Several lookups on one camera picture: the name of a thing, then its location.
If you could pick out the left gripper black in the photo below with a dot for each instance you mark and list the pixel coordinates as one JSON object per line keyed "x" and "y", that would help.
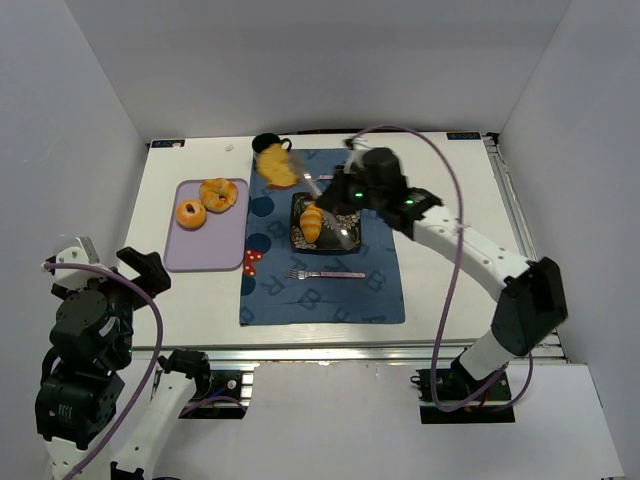
{"x": 126, "y": 275}

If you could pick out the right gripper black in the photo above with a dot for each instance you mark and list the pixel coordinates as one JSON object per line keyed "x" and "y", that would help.
{"x": 336, "y": 195}

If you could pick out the metal tongs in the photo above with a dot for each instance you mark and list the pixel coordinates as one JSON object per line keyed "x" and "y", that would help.
{"x": 298, "y": 166}

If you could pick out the striped croissant bread roll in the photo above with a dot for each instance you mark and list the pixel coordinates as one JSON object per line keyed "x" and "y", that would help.
{"x": 311, "y": 222}

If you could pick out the brown bread slice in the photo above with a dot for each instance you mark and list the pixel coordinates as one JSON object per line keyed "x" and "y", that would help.
{"x": 273, "y": 165}

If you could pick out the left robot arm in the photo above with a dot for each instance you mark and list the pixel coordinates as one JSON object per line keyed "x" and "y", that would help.
{"x": 87, "y": 435}

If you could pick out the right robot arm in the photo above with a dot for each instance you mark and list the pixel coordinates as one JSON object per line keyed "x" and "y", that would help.
{"x": 529, "y": 294}

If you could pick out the round glazed donut bread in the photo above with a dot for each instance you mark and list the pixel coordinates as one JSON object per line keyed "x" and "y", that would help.
{"x": 190, "y": 214}

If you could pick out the twisted bagel bread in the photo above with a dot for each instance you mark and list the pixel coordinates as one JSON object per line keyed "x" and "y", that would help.
{"x": 218, "y": 195}

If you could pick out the black floral square plate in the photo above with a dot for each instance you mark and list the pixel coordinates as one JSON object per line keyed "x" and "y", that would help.
{"x": 326, "y": 241}

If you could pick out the lavender plastic tray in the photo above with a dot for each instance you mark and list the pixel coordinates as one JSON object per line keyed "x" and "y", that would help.
{"x": 218, "y": 245}

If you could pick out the right corner label sticker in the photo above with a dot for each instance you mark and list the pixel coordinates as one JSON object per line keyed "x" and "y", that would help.
{"x": 463, "y": 136}

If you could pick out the corner label sticker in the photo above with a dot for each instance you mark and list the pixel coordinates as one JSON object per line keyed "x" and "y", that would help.
{"x": 167, "y": 143}
{"x": 463, "y": 136}

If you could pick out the dark blue mug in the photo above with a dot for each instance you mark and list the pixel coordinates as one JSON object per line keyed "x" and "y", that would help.
{"x": 265, "y": 140}

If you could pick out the blue letter-print placemat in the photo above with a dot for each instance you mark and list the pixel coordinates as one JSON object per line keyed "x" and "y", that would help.
{"x": 268, "y": 297}

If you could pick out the left corner label sticker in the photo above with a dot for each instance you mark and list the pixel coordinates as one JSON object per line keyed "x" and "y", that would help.
{"x": 167, "y": 143}

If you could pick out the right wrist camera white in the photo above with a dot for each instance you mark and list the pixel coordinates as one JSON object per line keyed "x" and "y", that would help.
{"x": 357, "y": 148}

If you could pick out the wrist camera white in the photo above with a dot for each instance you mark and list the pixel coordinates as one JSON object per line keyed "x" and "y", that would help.
{"x": 357, "y": 148}
{"x": 77, "y": 250}

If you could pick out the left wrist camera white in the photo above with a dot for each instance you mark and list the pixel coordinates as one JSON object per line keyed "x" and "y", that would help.
{"x": 77, "y": 250}

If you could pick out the pink-handled fork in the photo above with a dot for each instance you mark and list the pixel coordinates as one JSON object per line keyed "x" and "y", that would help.
{"x": 303, "y": 275}

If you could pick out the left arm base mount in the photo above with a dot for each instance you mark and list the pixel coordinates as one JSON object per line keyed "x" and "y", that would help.
{"x": 218, "y": 392}

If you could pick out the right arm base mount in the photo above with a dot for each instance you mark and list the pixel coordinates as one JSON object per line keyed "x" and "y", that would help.
{"x": 490, "y": 407}

